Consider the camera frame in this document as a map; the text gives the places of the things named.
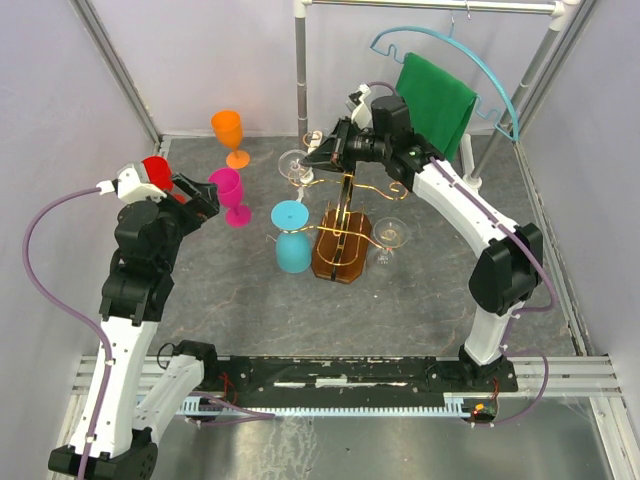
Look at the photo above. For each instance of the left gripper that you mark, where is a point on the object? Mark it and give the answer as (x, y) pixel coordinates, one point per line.
(206, 206)

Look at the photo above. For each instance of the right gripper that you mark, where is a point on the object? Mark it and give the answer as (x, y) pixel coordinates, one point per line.
(334, 150)

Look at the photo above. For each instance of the pink wine glass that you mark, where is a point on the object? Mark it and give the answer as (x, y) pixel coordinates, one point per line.
(231, 195)

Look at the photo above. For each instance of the red wine glass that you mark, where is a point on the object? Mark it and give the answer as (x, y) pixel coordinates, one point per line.
(159, 174)

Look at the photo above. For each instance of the clear wine glass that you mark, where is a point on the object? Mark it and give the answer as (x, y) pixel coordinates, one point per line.
(390, 234)
(290, 167)

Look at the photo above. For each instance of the orange wine glass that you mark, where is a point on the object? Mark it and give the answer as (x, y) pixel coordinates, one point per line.
(228, 129)

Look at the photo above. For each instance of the blue wine glass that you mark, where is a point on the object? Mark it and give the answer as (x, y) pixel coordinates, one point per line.
(293, 249)

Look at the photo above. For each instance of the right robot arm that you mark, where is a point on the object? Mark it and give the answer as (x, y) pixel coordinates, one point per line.
(509, 256)

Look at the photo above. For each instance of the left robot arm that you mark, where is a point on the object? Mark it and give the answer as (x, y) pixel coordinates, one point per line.
(117, 437)

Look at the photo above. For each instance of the clear wine glass front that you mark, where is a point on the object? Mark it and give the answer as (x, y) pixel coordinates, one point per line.
(390, 234)

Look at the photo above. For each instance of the light blue clothes hanger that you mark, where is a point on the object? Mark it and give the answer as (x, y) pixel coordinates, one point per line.
(392, 51)

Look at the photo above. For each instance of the green cloth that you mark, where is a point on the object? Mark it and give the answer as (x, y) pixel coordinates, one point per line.
(440, 105)

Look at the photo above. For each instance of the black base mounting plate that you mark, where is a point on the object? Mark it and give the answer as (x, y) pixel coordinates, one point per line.
(276, 381)

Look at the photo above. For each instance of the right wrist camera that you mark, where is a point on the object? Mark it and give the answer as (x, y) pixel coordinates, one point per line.
(360, 114)

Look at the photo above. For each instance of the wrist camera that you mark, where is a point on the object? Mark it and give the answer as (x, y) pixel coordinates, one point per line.
(132, 184)
(360, 114)

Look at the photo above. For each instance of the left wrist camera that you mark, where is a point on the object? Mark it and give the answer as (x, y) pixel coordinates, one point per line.
(132, 184)

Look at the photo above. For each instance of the gold wire glass rack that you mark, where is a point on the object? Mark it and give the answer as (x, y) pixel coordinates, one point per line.
(340, 242)

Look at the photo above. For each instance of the silver clothes rail stand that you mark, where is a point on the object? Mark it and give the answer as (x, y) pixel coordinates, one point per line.
(560, 13)

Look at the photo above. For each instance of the light blue cable duct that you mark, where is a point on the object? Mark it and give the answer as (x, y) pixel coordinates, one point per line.
(452, 408)

